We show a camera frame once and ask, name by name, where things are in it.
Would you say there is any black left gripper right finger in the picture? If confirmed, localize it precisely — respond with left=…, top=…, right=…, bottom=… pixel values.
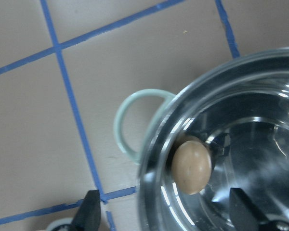
left=229, top=188, right=269, bottom=231

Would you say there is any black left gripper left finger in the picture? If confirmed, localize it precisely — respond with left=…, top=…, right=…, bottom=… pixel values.
left=71, top=190, right=101, bottom=231

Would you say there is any brown egg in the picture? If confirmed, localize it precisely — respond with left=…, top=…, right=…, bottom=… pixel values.
left=171, top=140, right=212, bottom=195

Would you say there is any pale green steel pot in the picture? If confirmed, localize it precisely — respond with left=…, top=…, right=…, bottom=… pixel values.
left=114, top=47, right=289, bottom=231

